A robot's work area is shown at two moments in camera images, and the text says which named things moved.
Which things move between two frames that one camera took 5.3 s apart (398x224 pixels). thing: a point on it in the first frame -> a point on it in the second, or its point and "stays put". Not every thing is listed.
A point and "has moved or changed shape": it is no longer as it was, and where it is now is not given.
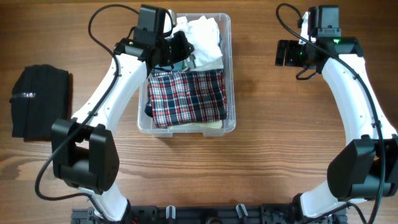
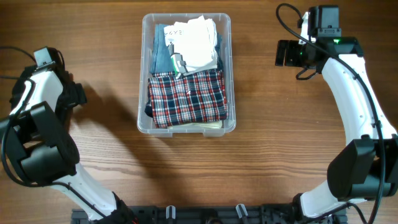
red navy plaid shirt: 183,97 stays put
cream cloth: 216,124 stays put
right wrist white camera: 304,28 stays put
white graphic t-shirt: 204,35 has moved or changed shape
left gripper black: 187,48 -> 79,97
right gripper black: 291,60 stays put
